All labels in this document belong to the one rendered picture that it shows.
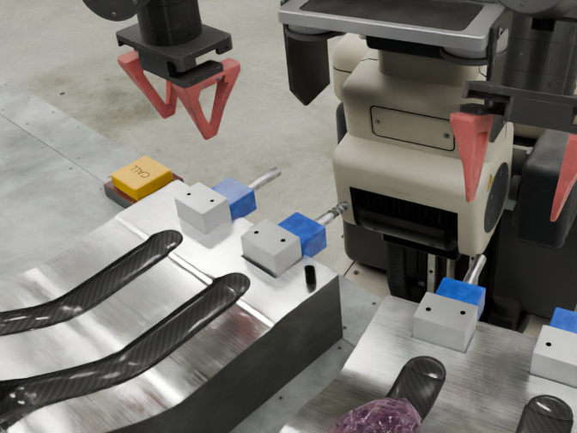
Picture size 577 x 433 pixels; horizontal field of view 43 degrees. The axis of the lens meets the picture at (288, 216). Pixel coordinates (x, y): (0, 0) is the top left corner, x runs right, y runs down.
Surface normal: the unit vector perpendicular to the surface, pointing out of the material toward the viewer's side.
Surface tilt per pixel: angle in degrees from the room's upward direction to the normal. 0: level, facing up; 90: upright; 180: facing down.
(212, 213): 90
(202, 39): 1
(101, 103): 0
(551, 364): 90
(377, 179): 98
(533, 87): 64
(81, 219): 0
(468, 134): 85
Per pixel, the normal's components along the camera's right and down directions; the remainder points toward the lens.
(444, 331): -0.47, 0.57
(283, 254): 0.70, 0.38
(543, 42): -0.36, 0.19
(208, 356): -0.14, -0.76
